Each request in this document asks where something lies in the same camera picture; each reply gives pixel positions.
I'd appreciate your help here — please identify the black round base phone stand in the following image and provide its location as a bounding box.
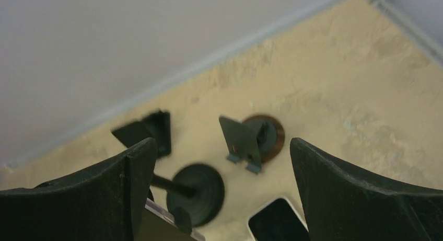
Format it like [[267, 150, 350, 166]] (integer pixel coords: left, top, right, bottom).
[[151, 163, 225, 228]]

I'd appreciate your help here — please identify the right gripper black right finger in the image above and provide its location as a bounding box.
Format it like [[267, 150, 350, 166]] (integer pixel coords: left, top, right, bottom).
[[290, 137, 442, 240]]

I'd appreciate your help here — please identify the white edged black phone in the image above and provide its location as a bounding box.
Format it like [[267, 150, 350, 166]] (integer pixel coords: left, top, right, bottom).
[[247, 197, 310, 241]]

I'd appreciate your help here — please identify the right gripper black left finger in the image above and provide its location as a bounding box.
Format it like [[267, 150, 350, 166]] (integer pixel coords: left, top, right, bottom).
[[1, 139, 157, 240]]

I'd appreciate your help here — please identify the black phone clear case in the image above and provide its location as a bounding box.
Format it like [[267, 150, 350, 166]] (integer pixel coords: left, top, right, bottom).
[[134, 199, 205, 241]]

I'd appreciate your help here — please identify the black rectangular phone stand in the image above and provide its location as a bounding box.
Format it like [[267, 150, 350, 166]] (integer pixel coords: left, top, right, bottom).
[[111, 110, 172, 159]]

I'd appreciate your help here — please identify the black brown disc phone stand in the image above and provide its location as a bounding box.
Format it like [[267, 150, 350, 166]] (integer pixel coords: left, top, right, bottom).
[[219, 114, 285, 174]]

